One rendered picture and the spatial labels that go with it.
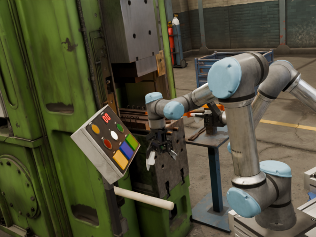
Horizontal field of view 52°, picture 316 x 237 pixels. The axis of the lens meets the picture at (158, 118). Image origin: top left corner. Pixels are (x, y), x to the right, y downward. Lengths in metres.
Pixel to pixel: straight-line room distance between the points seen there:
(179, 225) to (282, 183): 1.36
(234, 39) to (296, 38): 1.90
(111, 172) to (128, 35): 0.80
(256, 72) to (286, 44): 8.75
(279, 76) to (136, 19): 0.87
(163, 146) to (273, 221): 0.54
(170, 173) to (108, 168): 0.82
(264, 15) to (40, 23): 8.43
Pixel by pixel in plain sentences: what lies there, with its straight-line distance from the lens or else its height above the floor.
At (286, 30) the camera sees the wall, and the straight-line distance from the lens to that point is 9.77.
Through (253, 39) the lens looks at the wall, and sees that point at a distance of 10.26.
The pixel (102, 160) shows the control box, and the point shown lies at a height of 1.04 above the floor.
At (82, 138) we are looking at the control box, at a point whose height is 1.15.
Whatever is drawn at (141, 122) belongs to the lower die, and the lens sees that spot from 2.03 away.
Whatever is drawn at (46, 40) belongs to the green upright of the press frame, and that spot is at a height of 1.55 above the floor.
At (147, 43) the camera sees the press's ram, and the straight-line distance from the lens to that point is 2.02.
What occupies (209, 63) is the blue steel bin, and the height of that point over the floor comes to 0.62.
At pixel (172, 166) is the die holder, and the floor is 0.62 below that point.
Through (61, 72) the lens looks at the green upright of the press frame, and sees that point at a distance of 2.01.
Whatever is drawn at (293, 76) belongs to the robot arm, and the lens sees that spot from 1.67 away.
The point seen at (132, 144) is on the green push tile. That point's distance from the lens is 1.66.
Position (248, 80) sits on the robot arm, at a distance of 1.03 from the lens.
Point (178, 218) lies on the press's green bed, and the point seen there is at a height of 0.16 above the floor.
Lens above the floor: 1.63
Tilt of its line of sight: 18 degrees down
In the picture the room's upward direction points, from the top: 8 degrees counter-clockwise
